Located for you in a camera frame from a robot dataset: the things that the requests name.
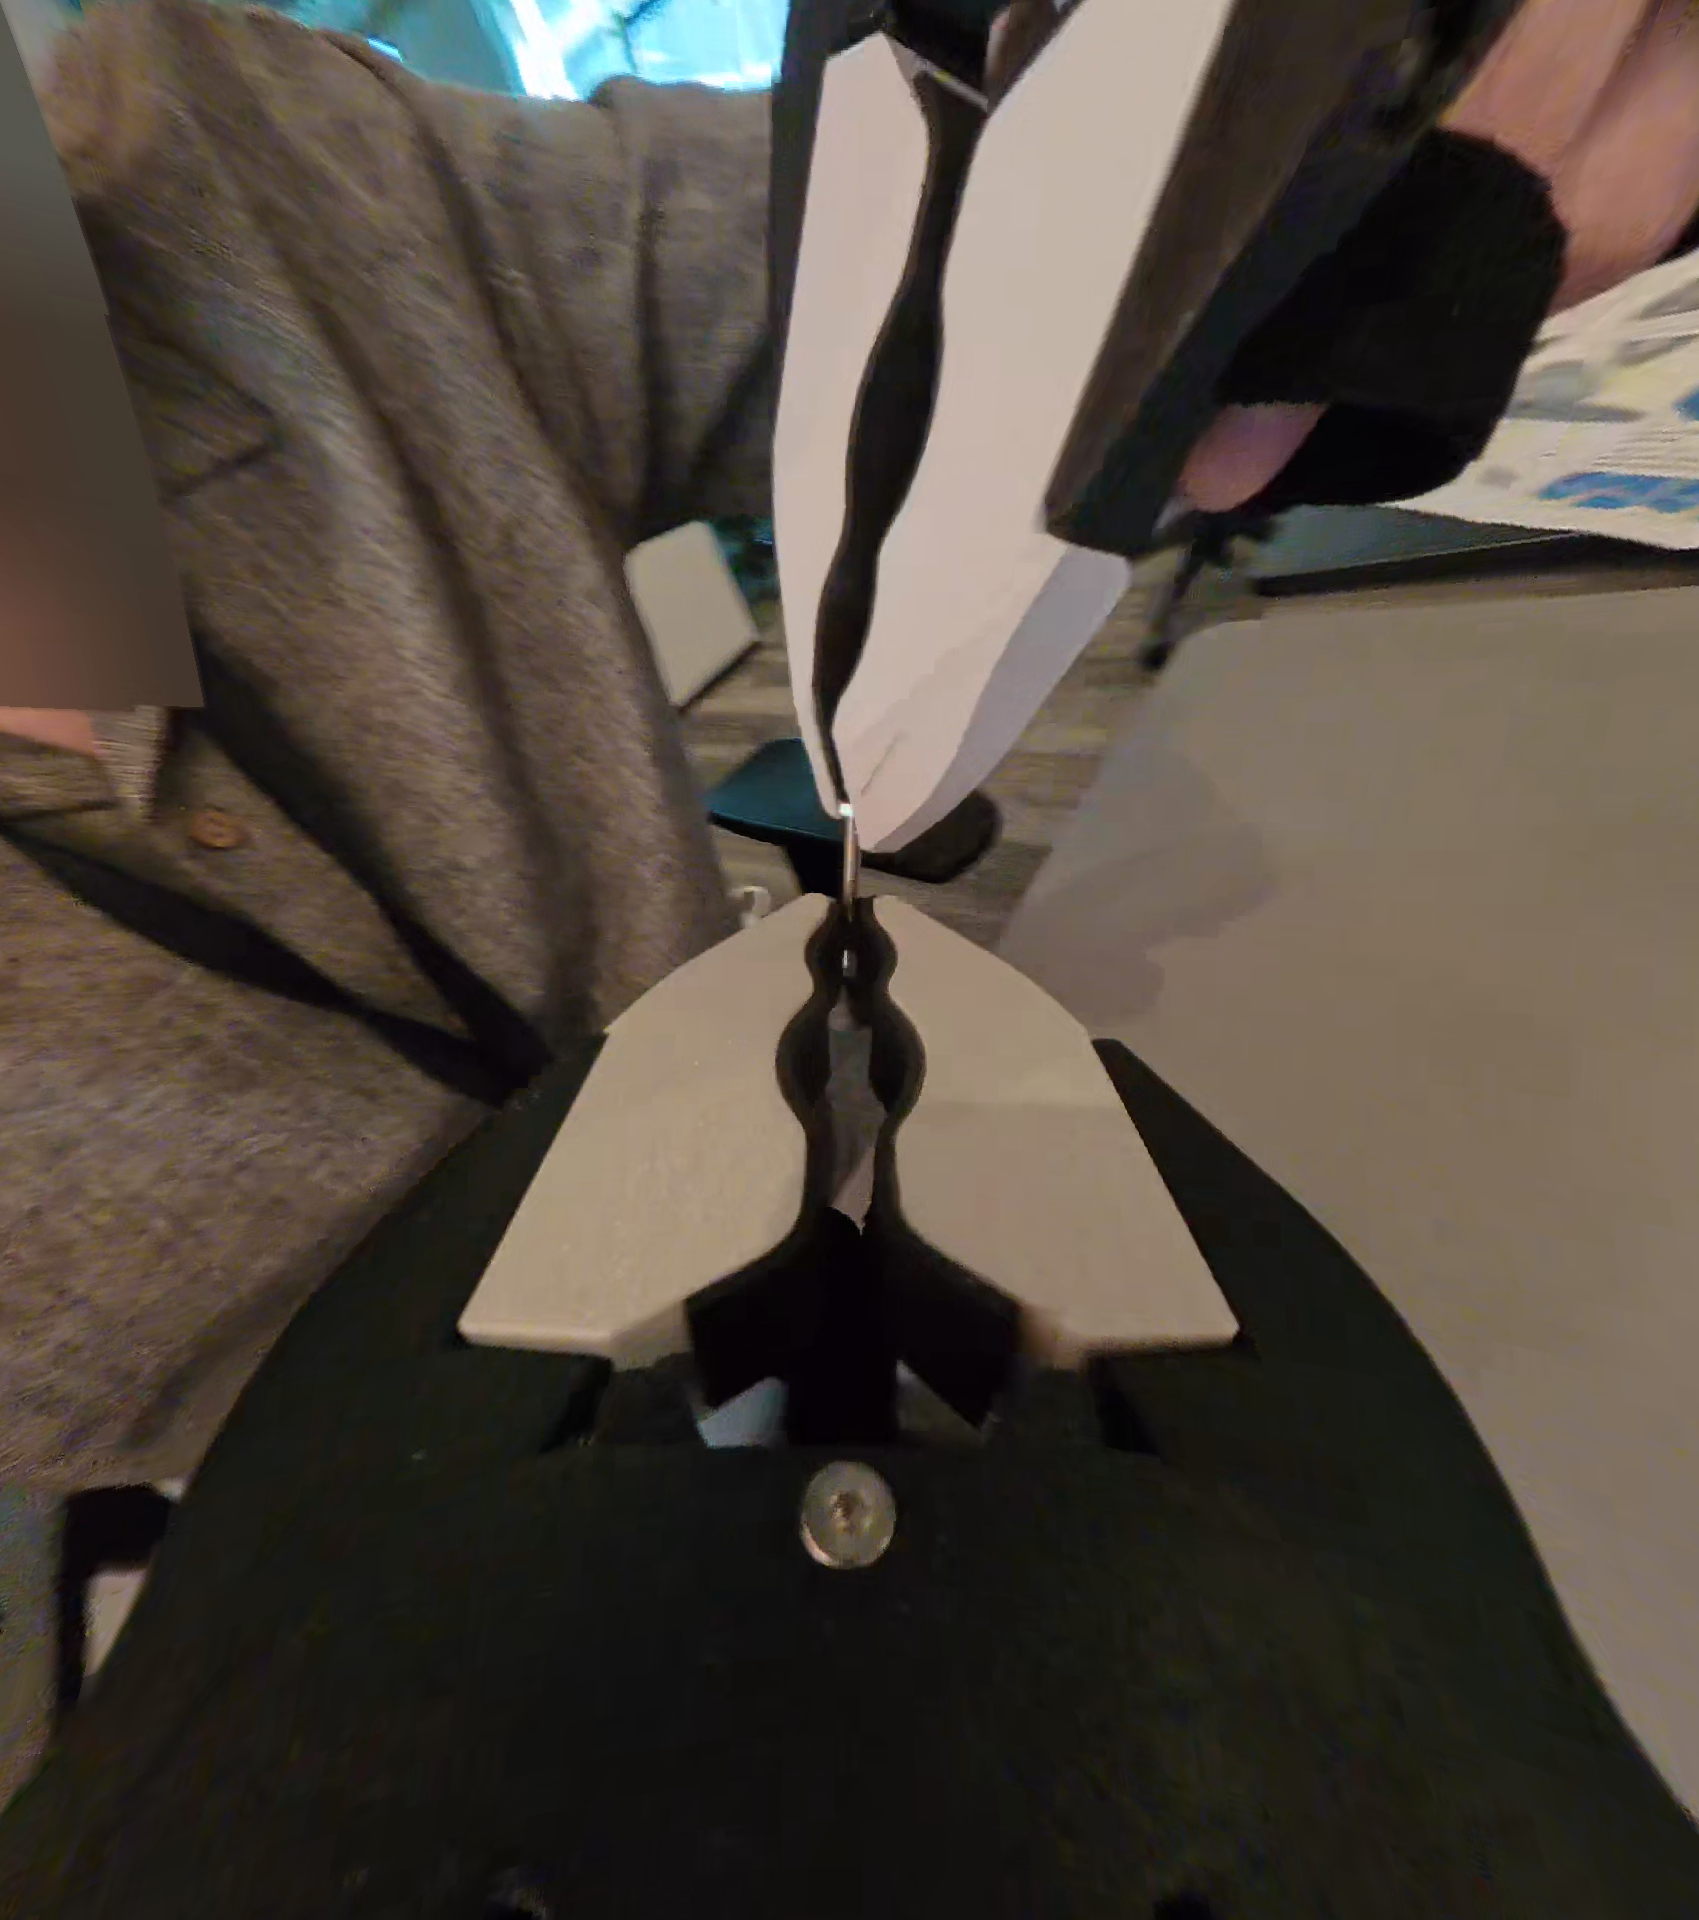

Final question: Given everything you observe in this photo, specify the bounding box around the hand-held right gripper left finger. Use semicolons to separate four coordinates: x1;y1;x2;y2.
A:
460;893;839;1351

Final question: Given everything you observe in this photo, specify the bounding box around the printed leaflet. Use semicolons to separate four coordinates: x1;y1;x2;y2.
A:
1433;224;1699;550

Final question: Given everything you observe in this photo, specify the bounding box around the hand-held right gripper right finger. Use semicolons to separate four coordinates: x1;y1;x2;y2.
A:
869;893;1240;1351

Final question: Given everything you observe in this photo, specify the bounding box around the black lanyard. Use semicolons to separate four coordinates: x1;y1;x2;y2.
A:
0;737;555;1103

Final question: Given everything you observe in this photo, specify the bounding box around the light grey panel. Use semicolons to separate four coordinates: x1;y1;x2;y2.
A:
626;524;765;712

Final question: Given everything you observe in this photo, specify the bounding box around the black tripod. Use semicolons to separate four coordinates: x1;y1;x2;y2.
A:
1142;508;1270;667

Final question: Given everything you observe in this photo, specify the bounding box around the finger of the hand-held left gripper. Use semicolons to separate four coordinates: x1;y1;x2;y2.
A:
847;0;1247;852
772;25;926;813

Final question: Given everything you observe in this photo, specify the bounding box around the person's left hand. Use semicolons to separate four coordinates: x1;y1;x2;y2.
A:
1179;0;1699;512

